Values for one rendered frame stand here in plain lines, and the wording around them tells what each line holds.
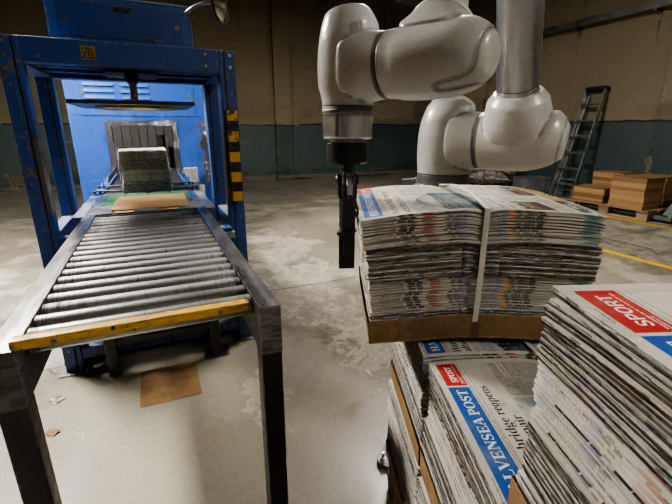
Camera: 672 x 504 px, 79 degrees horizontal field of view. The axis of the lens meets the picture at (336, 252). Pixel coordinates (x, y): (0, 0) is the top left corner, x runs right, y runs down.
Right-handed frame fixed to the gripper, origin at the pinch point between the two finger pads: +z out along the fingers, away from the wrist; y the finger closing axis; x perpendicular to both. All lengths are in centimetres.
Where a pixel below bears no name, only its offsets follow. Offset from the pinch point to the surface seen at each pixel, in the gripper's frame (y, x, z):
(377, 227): -13.8, -3.7, -7.7
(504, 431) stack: -35.0, -16.8, 12.9
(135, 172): 193, 121, 4
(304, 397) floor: 85, 12, 96
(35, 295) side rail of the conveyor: 19, 74, 16
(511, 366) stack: -20.9, -24.4, 13.1
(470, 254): -13.9, -18.9, -3.1
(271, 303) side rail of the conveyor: 11.5, 16.3, 16.0
